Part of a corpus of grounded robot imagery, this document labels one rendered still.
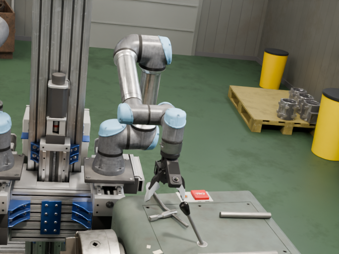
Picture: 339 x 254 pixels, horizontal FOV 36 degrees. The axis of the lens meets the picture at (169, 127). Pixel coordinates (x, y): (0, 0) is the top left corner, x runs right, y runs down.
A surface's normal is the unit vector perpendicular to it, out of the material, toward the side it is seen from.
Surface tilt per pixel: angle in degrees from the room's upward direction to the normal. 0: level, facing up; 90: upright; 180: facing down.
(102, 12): 90
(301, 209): 0
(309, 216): 0
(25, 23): 90
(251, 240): 0
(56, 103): 90
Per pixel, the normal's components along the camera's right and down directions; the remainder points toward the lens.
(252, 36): 0.17, 0.39
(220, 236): 0.13, -0.92
